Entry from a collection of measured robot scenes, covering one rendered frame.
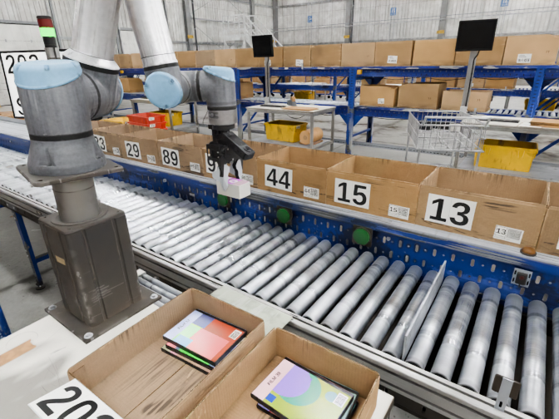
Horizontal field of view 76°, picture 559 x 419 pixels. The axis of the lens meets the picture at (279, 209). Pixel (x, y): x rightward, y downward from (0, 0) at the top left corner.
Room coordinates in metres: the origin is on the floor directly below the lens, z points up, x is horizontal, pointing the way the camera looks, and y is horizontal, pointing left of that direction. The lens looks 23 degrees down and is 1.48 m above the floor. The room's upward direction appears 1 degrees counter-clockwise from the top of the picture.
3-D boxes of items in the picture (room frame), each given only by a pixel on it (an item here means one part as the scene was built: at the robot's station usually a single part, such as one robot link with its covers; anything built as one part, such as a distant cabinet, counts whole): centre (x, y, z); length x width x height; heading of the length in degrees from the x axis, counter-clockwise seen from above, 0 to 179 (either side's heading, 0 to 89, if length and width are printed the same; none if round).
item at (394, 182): (1.49, -0.45, 0.96); 0.39 x 0.29 x 0.17; 54
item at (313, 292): (1.13, -0.17, 0.72); 0.52 x 0.05 x 0.05; 144
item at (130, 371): (0.68, 0.27, 0.80); 0.38 x 0.28 x 0.10; 146
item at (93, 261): (0.97, 0.58, 0.91); 0.26 x 0.26 x 0.33; 54
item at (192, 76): (1.13, 0.29, 1.42); 0.12 x 0.12 x 0.09; 89
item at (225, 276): (1.32, 0.09, 0.72); 0.52 x 0.05 x 0.05; 144
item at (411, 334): (0.92, -0.46, 0.76); 0.46 x 0.01 x 0.09; 144
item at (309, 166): (1.72, -0.13, 0.96); 0.39 x 0.29 x 0.17; 54
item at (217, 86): (1.14, 0.17, 1.41); 0.10 x 0.09 x 0.12; 89
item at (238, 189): (1.12, 0.15, 1.10); 0.10 x 0.06 x 0.05; 54
